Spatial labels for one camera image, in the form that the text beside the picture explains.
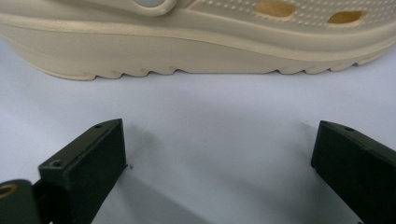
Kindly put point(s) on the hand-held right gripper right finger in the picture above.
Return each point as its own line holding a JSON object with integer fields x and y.
{"x": 358, "y": 171}

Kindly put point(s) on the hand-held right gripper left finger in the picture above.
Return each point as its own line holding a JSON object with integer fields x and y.
{"x": 84, "y": 168}

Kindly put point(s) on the beige clog shoe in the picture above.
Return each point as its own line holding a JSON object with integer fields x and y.
{"x": 186, "y": 46}

